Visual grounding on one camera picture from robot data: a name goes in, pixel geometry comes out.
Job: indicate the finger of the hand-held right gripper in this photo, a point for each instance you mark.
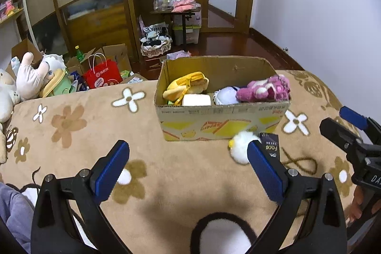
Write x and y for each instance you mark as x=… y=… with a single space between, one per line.
x=354 y=117
x=337 y=130

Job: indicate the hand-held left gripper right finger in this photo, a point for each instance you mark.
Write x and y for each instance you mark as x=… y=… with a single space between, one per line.
x=266 y=173

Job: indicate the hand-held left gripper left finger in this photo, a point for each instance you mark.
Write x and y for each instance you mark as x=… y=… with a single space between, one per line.
x=111 y=172

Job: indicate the dark packet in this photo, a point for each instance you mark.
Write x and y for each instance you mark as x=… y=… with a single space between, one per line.
x=271 y=147

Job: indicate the white fluffy plush toy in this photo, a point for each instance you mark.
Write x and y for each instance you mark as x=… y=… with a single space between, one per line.
x=241 y=147

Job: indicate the cardboard box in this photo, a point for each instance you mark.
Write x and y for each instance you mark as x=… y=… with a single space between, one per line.
x=226 y=123

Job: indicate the pink plush doll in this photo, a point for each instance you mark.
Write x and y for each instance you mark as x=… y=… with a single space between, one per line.
x=259 y=90

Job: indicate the white-haired purple plush doll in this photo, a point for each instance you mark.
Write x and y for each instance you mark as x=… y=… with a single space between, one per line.
x=226 y=94

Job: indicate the small green toy bus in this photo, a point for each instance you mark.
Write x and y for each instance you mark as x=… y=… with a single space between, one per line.
x=169 y=102

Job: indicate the white tissue pack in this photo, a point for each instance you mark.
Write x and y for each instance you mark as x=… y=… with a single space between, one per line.
x=196 y=100

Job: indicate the yellow plush pouch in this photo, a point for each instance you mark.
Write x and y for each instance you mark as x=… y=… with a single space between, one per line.
x=184 y=84

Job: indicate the person's right hand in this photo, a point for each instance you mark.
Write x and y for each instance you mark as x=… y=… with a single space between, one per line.
x=356 y=206

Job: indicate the brown flower printed blanket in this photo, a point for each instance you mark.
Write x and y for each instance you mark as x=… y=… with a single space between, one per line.
x=178 y=182

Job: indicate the blue white packets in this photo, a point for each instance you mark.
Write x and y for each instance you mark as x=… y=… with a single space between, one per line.
x=78 y=83

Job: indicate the red paper shopping bag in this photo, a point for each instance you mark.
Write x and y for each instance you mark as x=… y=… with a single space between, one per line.
x=102 y=77

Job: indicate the small green box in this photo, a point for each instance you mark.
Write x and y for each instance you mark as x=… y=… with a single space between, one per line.
x=125 y=74

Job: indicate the green yellow toy pot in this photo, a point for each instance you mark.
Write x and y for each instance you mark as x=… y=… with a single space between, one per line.
x=58 y=86

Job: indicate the person's grey clothing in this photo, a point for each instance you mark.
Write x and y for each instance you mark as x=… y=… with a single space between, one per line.
x=15 y=218

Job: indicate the open brown carton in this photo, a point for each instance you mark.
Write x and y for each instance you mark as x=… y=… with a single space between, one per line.
x=116 y=56

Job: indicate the green glass bottle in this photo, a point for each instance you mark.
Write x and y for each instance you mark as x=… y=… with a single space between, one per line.
x=79 y=54

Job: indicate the pink white plush toy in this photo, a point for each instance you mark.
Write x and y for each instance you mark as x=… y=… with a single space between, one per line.
x=29 y=78

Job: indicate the cream bear plush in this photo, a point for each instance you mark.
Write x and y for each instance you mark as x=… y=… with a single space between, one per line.
x=6 y=93

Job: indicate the pale pink cloth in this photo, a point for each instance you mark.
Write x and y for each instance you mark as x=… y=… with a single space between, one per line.
x=178 y=55

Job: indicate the basket of socks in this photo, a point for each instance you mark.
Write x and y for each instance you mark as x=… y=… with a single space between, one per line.
x=156 y=41

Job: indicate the brown cardboard carton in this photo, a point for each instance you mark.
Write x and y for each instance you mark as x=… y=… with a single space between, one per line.
x=25 y=51

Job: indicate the clear storage bin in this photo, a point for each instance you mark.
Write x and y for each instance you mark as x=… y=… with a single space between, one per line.
x=192 y=35

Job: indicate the white pink printed bag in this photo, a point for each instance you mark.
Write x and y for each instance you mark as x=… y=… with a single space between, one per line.
x=195 y=19

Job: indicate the wooden corner shelf unit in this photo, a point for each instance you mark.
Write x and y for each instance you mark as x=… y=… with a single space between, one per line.
x=143 y=4

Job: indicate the small dark side table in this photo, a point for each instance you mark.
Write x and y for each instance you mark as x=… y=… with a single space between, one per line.
x=178 y=13

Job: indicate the pink packet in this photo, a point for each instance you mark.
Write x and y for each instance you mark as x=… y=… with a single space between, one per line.
x=184 y=4

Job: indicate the shelf of toy figures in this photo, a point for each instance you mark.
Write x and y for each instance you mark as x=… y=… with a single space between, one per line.
x=9 y=4

